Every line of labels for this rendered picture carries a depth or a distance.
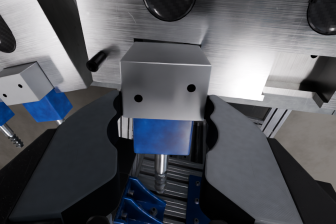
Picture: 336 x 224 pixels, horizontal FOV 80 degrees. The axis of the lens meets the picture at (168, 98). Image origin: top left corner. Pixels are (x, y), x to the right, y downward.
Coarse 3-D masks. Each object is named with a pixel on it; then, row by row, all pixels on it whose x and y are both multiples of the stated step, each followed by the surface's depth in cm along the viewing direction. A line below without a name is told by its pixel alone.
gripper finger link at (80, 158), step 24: (120, 96) 12; (72, 120) 9; (96, 120) 9; (48, 144) 8; (72, 144) 8; (96, 144) 8; (48, 168) 7; (72, 168) 7; (96, 168) 7; (24, 192) 6; (48, 192) 6; (72, 192) 6; (96, 192) 6; (24, 216) 5; (48, 216) 5; (72, 216) 6
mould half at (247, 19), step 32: (96, 0) 15; (128, 0) 14; (224, 0) 13; (256, 0) 13; (288, 0) 13; (96, 32) 16; (128, 32) 16; (160, 32) 15; (192, 32) 15; (224, 32) 15; (256, 32) 14; (288, 32) 14; (224, 64) 16; (256, 64) 16; (224, 96) 18; (256, 96) 17
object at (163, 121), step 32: (128, 64) 11; (160, 64) 11; (192, 64) 11; (128, 96) 12; (160, 96) 12; (192, 96) 12; (160, 128) 14; (192, 128) 14; (160, 160) 17; (160, 192) 18
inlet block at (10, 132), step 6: (0, 102) 29; (0, 108) 29; (6, 108) 30; (0, 114) 29; (6, 114) 30; (12, 114) 31; (0, 120) 29; (6, 120) 30; (0, 126) 30; (6, 126) 31; (6, 132) 31; (12, 132) 32; (12, 138) 32; (18, 138) 33; (18, 144) 33
